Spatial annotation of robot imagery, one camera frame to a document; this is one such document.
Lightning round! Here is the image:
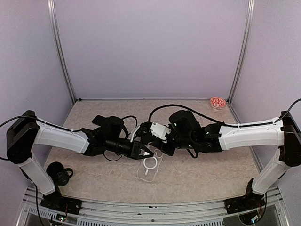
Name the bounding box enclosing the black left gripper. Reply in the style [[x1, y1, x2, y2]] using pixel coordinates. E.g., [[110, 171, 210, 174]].
[[106, 137, 154, 160]]

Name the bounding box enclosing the clear magsafe phone case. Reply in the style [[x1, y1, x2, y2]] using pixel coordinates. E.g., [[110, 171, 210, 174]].
[[136, 149, 163, 183]]

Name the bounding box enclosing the black smartphone with teal edge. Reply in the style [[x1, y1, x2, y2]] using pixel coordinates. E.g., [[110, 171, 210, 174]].
[[140, 130, 161, 145]]

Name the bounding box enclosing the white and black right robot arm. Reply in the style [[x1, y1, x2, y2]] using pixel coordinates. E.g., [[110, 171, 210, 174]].
[[151, 110, 301, 209]]

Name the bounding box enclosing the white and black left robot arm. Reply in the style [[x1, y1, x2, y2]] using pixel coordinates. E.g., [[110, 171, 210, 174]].
[[6, 110, 154, 210]]

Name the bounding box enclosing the black phone with purple edge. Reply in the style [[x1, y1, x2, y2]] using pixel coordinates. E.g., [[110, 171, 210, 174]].
[[92, 115, 106, 127]]

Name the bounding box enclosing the red patterned small bowl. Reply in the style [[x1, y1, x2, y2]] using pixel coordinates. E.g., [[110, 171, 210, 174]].
[[210, 97, 227, 111]]

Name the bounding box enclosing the black mug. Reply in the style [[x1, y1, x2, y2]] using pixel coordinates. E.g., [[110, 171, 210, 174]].
[[46, 161, 73, 186]]

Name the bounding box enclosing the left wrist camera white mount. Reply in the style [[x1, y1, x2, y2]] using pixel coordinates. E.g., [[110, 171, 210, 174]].
[[129, 122, 148, 143]]

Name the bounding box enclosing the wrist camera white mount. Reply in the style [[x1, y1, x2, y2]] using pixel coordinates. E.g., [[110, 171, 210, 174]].
[[150, 122, 171, 141], [129, 122, 148, 143]]

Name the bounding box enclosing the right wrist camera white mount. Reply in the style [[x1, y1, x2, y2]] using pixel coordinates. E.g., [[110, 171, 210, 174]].
[[150, 122, 171, 141]]

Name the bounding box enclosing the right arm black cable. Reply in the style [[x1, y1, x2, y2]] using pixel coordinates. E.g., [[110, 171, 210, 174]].
[[148, 98, 301, 129]]

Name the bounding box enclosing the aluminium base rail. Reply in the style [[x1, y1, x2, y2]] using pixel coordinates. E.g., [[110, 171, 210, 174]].
[[16, 186, 290, 226]]

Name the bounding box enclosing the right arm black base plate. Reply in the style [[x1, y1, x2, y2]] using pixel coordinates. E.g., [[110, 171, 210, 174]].
[[224, 195, 266, 214]]

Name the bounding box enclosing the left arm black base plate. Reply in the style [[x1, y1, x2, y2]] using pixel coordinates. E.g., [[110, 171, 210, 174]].
[[40, 196, 82, 215]]

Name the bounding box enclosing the right aluminium frame post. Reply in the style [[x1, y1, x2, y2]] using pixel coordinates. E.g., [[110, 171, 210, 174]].
[[228, 0, 256, 105]]

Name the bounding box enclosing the aluminium frame post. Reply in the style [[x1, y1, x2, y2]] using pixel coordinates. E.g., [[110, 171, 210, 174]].
[[228, 0, 256, 105], [47, 0, 77, 104]]

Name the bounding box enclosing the left aluminium frame post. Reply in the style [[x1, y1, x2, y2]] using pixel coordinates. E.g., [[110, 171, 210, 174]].
[[47, 0, 77, 104]]

